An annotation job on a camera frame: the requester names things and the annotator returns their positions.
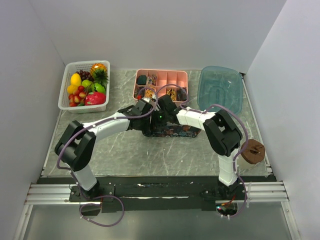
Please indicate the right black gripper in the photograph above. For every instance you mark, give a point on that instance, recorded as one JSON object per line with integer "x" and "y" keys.
{"x": 155, "y": 125}

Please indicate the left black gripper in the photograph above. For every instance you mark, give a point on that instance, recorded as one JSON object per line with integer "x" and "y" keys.
{"x": 146, "y": 127}

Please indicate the dark floral patterned necktie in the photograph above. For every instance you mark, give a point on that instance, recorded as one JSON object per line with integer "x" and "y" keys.
{"x": 172, "y": 131}

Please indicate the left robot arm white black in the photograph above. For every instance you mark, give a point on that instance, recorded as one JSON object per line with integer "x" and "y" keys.
{"x": 77, "y": 143}

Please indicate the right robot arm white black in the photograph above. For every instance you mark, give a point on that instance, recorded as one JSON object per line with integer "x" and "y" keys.
{"x": 222, "y": 133}

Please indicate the rolled dark patterned tie right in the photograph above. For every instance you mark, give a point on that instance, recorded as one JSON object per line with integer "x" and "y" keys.
{"x": 182, "y": 94}

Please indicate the rolled dark patterned tie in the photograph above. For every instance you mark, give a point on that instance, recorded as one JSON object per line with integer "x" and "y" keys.
{"x": 139, "y": 92}
{"x": 182, "y": 94}

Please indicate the rolled yellow tie right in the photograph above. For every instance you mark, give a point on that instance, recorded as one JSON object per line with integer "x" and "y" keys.
{"x": 172, "y": 92}

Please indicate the rolled yellow tie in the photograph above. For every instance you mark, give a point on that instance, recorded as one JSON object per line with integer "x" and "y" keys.
{"x": 172, "y": 92}
{"x": 150, "y": 92}

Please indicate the rolled yellow tie left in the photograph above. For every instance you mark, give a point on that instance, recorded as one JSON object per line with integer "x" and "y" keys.
{"x": 150, "y": 92}

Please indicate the rolled dark patterned tie left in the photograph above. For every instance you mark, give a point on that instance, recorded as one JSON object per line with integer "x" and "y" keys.
{"x": 139, "y": 92}

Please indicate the pink compartment organizer box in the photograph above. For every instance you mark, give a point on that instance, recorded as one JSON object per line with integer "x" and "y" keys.
{"x": 165, "y": 79}

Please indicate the rolled colourful dotted tie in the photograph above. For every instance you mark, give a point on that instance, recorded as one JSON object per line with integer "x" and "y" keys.
{"x": 151, "y": 80}

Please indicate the rolled dark green tie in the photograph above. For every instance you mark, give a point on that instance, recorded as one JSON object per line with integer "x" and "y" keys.
{"x": 142, "y": 80}

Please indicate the pink dragon fruit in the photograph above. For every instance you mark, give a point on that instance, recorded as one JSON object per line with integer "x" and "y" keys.
{"x": 95, "y": 98}

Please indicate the teal translucent plastic tub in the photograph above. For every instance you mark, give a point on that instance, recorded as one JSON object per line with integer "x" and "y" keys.
{"x": 222, "y": 86}

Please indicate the red cherry bunch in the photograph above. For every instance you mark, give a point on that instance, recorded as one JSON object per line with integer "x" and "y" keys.
{"x": 77, "y": 99}

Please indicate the light green pear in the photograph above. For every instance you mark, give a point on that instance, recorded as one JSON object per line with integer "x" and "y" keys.
{"x": 86, "y": 83}

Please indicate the orange pineapple with leaves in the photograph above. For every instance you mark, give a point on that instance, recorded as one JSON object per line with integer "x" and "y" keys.
{"x": 99, "y": 72}

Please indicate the dark purple grapes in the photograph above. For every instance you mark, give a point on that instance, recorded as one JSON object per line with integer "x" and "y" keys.
{"x": 85, "y": 75}

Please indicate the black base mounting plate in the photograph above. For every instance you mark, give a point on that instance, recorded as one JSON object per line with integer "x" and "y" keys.
{"x": 149, "y": 193}

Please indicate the yellow lemon lower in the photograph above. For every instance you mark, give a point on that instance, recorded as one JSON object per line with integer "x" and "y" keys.
{"x": 71, "y": 88}

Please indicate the yellow lemon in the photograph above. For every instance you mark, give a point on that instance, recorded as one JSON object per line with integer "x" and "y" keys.
{"x": 76, "y": 79}
{"x": 71, "y": 88}

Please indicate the yellow lemon upper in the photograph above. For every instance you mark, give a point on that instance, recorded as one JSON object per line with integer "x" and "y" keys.
{"x": 76, "y": 79}

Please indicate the white plastic fruit basket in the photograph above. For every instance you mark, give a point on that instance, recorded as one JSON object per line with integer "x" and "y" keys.
{"x": 70, "y": 69}

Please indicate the brown lidded white cup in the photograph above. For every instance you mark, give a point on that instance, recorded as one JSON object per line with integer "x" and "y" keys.
{"x": 253, "y": 154}

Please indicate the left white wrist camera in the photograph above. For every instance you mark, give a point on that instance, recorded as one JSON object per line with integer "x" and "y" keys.
{"x": 149, "y": 100}

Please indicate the aluminium rail frame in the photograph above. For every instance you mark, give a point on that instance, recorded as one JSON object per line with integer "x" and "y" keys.
{"x": 56, "y": 190}

